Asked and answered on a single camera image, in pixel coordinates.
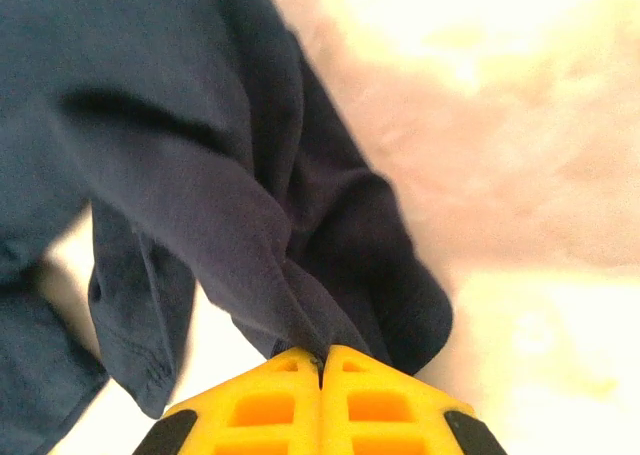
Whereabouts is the navy blue t-shirt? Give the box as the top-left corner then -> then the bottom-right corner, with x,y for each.
0,0 -> 455,455

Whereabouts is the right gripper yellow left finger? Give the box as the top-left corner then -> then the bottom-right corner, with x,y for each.
132,346 -> 322,455

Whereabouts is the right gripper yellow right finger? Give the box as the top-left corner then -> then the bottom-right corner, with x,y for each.
321,343 -> 510,455

